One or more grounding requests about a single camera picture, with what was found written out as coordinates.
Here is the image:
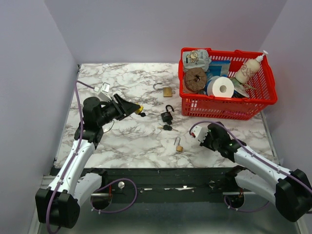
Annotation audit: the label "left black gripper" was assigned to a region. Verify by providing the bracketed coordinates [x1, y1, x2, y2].
[97, 93, 140, 127]

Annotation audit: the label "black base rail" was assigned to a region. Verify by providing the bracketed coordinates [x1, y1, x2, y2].
[82, 166, 245, 204]

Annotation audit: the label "blue plastic package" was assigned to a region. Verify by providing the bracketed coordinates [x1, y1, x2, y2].
[206, 60, 231, 78]

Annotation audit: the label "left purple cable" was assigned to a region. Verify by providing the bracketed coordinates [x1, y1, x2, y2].
[45, 80, 137, 234]

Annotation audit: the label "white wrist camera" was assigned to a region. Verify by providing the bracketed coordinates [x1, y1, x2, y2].
[94, 82, 111, 102]
[191, 125, 209, 143]

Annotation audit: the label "white toilet paper roll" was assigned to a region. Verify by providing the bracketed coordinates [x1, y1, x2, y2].
[206, 77, 234, 98]

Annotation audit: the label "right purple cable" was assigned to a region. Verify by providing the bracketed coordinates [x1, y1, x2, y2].
[189, 121, 312, 213]

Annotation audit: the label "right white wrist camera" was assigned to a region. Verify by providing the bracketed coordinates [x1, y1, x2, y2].
[191, 125, 209, 143]

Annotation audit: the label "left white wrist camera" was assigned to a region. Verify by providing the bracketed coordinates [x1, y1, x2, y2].
[94, 82, 111, 102]

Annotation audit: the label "black padlock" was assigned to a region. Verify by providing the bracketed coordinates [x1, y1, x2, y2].
[161, 105, 174, 125]

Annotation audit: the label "cream pump lotion bottle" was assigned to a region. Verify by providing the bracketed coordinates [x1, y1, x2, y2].
[235, 50, 269, 84]

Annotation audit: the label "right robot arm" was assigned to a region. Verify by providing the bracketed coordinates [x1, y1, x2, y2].
[189, 121, 312, 222]

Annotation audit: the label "brown tape roll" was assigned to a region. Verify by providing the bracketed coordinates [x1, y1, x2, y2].
[182, 68, 207, 94]

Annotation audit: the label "small brass padlock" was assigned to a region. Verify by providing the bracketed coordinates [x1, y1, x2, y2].
[174, 137, 183, 153]

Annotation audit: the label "red plastic basket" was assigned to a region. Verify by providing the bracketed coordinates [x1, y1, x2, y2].
[178, 47, 278, 120]

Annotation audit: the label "light blue wipes pack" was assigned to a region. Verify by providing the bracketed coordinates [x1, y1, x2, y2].
[182, 49, 212, 72]

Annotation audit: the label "black-headed keys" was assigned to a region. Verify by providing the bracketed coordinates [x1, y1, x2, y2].
[157, 124, 178, 132]

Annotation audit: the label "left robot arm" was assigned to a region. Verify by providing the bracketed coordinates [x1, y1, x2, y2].
[35, 94, 143, 233]

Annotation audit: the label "purple cable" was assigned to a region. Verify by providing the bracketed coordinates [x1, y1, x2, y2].
[45, 80, 137, 234]
[189, 121, 312, 213]

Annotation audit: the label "large brass padlock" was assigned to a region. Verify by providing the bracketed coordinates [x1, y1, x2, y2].
[153, 82, 175, 98]

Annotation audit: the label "yellow padlock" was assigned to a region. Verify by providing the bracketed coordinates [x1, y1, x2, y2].
[135, 105, 146, 117]

